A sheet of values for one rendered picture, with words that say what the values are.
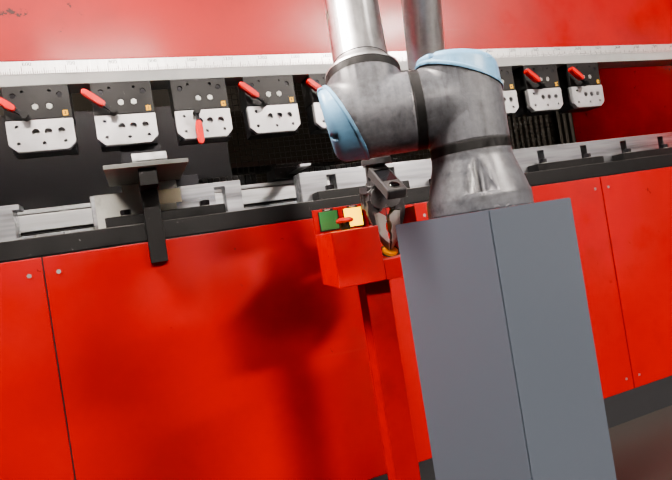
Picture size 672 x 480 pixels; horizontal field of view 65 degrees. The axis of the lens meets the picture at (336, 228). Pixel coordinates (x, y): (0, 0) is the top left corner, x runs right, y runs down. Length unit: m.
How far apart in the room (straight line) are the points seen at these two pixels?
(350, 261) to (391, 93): 0.47
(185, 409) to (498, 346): 0.90
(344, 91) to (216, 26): 0.90
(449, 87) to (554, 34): 1.45
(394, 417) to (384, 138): 0.71
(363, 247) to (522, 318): 0.51
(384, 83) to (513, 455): 0.52
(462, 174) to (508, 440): 0.35
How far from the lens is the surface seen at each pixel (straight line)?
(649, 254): 2.17
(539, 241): 0.75
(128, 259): 1.37
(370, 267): 1.14
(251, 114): 1.56
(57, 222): 1.76
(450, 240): 0.73
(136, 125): 1.53
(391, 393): 1.25
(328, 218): 1.28
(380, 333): 1.22
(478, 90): 0.77
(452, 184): 0.75
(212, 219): 1.38
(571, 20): 2.28
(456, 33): 1.93
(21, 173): 2.07
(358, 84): 0.77
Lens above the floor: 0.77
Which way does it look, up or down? 1 degrees up
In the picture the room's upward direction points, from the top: 9 degrees counter-clockwise
